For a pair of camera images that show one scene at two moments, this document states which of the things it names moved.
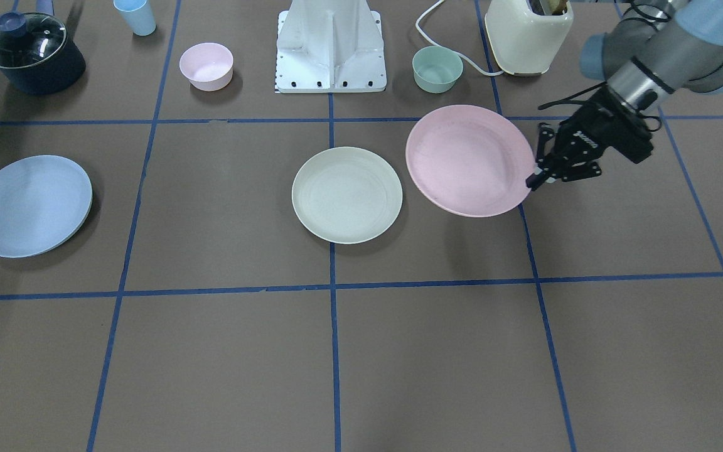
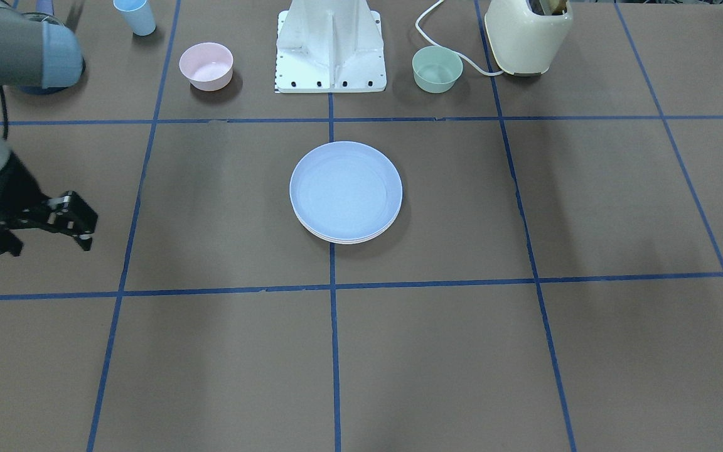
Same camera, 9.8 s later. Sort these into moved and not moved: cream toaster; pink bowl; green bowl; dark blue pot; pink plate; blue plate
Moved: blue plate; pink plate
Not moved: pink bowl; dark blue pot; green bowl; cream toaster
